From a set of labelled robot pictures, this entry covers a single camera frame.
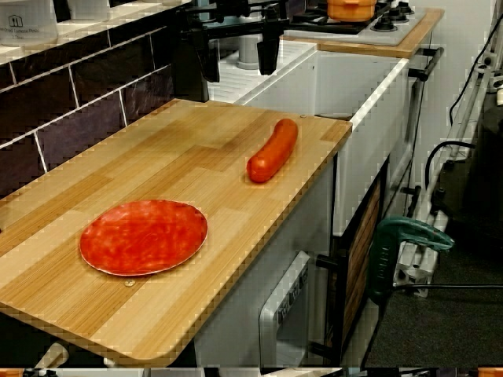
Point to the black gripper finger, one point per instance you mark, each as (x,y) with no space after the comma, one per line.
(207,55)
(269,51)

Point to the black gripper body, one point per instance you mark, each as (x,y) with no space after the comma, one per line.
(236,21)

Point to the red toy sausage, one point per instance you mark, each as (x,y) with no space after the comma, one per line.
(273,151)

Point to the red round plate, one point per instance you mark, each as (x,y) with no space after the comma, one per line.
(143,237)

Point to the grey toy faucet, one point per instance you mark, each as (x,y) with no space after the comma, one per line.
(248,53)

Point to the dark grey upright side panel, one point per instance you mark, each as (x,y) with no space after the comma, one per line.
(186,74)

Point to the white toy sink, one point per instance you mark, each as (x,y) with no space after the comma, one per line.
(346,86)

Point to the cream shelf ledge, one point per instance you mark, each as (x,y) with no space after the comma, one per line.
(129,17)

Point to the grey toy stove top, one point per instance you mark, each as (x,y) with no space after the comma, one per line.
(353,29)

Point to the orange toy pot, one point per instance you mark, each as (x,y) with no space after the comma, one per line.
(349,9)

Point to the black stove knob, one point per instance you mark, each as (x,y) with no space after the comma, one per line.
(383,24)

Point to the white plastic jar with lid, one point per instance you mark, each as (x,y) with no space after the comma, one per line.
(88,8)
(27,21)

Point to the dark tiled backsplash panel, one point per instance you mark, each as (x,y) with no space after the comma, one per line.
(78,106)

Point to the wooden slat drawer front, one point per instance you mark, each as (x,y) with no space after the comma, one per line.
(361,263)

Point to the green power drill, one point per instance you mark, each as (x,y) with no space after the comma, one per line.
(389,255)

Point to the grey dishwasher front panel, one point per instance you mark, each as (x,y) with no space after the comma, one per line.
(287,306)

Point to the white toy kitchen cabinet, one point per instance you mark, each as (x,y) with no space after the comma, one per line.
(243,314)

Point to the white cylindrical tube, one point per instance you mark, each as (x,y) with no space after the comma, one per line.
(53,355)

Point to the aluminium profile frame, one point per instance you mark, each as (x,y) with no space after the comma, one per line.
(463,129)

